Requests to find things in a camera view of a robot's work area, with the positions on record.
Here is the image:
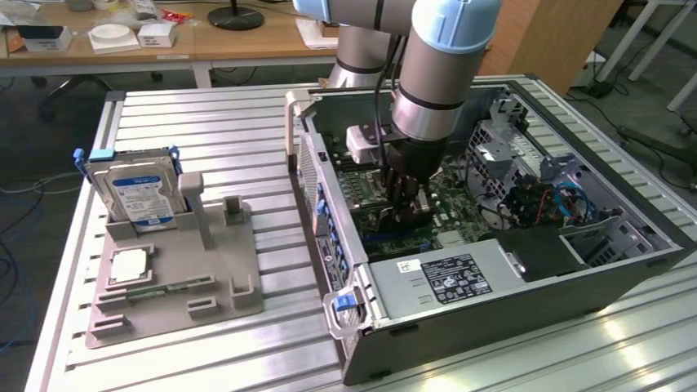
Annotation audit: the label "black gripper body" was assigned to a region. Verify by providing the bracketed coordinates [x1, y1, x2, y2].
[382, 137, 449, 183]

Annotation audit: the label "green graphics card black shroud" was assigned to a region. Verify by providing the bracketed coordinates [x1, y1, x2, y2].
[373, 206, 438, 234]

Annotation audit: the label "green motherboard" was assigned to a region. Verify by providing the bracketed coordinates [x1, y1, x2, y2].
[319, 134, 507, 262]

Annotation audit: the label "perforated metal drive cage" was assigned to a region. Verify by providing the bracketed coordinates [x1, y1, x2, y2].
[467, 91, 578, 185]

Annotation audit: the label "grey power supply unit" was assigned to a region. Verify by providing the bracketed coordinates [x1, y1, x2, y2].
[361, 238, 529, 322]

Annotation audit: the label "white papers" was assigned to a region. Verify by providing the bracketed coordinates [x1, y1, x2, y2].
[295, 18, 339, 50]

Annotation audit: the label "grey metal disk bay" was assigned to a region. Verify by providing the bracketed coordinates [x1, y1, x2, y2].
[557, 212, 658, 269]

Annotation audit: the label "black open PC case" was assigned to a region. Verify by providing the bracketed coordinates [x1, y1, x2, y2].
[285, 79, 697, 387]

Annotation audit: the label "black power adapter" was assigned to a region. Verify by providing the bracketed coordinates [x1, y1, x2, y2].
[585, 80, 616, 100]

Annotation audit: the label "wooden cabinet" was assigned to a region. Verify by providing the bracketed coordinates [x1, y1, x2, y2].
[478, 0, 624, 95]

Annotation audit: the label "grey parts rack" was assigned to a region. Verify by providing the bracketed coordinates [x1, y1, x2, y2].
[83, 171, 265, 350]

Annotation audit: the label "black chair base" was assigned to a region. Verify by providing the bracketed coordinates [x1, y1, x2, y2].
[30, 72, 167, 123]
[616, 125, 697, 151]

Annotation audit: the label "hard disk with blue carrier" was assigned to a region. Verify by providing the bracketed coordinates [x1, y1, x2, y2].
[71, 143, 183, 234]

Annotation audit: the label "black round stand base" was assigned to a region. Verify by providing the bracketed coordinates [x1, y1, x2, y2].
[206, 0, 266, 32]

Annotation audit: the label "green RAM stick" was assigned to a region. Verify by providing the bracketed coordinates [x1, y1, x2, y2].
[125, 282, 193, 298]

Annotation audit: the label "silver CPU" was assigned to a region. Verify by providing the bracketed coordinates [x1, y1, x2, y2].
[105, 248, 151, 285]

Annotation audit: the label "small white box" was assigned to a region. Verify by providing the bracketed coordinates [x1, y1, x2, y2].
[135, 22, 178, 48]

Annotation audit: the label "round white holder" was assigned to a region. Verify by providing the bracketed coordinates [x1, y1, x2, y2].
[86, 23, 141, 55]

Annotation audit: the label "white box black lid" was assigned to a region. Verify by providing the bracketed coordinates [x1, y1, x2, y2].
[14, 24, 73, 53]

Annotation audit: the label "clear plastic bag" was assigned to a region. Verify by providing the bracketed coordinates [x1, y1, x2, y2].
[0, 2, 42, 28]

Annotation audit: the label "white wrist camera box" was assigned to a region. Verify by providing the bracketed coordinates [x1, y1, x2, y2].
[345, 125, 394, 165]

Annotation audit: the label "black power wire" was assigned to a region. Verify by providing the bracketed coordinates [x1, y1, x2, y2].
[462, 153, 515, 229]

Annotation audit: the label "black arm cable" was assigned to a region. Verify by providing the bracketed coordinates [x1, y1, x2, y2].
[371, 32, 407, 176]

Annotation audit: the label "red wire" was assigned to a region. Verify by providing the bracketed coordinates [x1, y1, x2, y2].
[531, 185, 550, 226]

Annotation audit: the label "blue data wire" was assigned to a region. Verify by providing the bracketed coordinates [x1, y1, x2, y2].
[550, 180, 598, 226]

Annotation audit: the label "wooden desk white frame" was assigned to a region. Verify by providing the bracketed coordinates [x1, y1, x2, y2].
[0, 0, 197, 89]
[193, 0, 491, 89]

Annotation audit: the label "white table frame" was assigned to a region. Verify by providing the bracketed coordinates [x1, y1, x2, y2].
[592, 0, 697, 112]

